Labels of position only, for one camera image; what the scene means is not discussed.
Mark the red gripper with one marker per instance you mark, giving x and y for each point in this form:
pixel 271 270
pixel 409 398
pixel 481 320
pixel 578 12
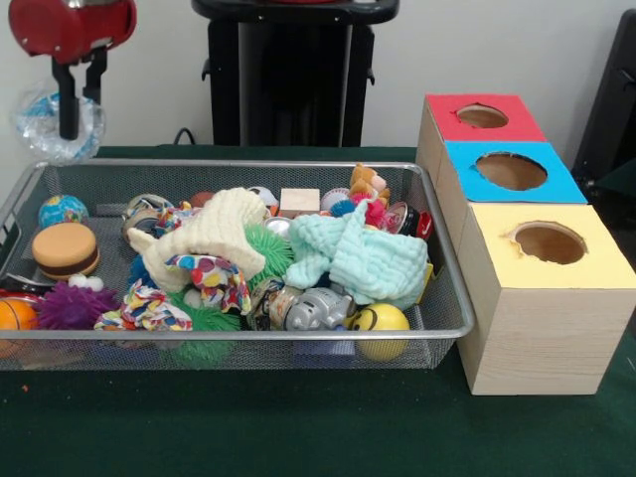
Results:
pixel 64 30

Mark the clear plastic packet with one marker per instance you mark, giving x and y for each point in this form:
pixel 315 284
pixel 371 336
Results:
pixel 40 129

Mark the shallow mesh bin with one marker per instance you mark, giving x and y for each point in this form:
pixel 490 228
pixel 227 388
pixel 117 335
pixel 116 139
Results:
pixel 248 355

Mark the wooden box with three holes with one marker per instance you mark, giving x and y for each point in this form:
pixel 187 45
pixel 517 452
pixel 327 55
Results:
pixel 546 338

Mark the blue globe ball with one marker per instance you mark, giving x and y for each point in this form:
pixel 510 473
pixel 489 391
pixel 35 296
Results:
pixel 62 211

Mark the foam burger toy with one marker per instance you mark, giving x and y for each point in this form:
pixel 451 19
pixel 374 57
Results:
pixel 64 251

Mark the purple spiky rubber ball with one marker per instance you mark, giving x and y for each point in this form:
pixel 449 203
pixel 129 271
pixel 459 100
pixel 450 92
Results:
pixel 74 308

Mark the colourful patterned cloth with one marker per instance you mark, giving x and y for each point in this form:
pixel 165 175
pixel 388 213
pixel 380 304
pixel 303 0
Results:
pixel 149 310

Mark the small orange basketball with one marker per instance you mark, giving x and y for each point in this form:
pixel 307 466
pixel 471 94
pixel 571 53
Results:
pixel 17 315

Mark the mint muslin cloth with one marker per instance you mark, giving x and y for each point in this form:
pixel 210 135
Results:
pixel 372 258

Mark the smooth yellow ball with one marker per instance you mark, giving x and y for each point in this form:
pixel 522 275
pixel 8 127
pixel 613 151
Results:
pixel 380 318

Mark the dark green table cloth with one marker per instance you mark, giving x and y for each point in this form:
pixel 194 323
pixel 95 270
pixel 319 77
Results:
pixel 298 427
pixel 623 179

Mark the black stand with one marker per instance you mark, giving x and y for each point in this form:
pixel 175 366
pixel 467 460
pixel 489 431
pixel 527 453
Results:
pixel 611 99

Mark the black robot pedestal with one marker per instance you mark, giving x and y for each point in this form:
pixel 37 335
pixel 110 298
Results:
pixel 298 74

